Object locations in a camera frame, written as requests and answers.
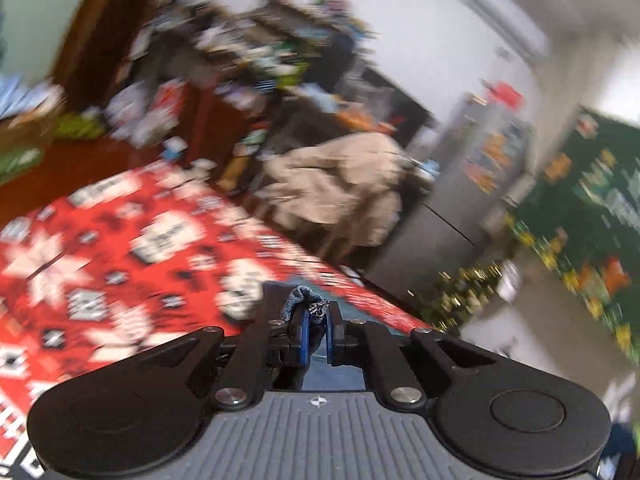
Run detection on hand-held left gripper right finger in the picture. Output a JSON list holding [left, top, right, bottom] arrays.
[[325, 300, 505, 409]]

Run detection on cluster of fridge magnets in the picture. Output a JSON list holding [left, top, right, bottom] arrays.
[[465, 120, 531, 196]]

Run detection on red patterned blanket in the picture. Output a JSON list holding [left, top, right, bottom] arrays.
[[0, 165, 436, 480]]

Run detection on small Christmas tree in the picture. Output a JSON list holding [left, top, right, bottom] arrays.
[[415, 260, 521, 336]]

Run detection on blue denim jeans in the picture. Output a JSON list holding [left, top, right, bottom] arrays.
[[277, 284, 371, 393]]

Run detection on grey refrigerator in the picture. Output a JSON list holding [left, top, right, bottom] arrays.
[[370, 92, 536, 281]]

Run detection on beige coat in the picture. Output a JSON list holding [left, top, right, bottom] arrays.
[[260, 132, 403, 248]]

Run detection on white hanging cloth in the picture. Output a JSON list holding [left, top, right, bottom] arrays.
[[495, 260, 523, 302]]

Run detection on wooden door frame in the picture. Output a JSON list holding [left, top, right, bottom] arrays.
[[50, 0, 186, 86]]

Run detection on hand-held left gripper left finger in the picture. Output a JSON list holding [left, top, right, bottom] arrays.
[[136, 282, 309, 411]]

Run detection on green Christmas wall banner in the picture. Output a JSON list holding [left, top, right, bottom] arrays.
[[505, 105, 640, 361]]

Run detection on cluttered shelf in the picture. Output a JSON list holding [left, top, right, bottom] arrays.
[[107, 0, 381, 161]]

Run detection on white air conditioner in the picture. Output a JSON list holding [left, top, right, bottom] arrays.
[[460, 0, 551, 61]]

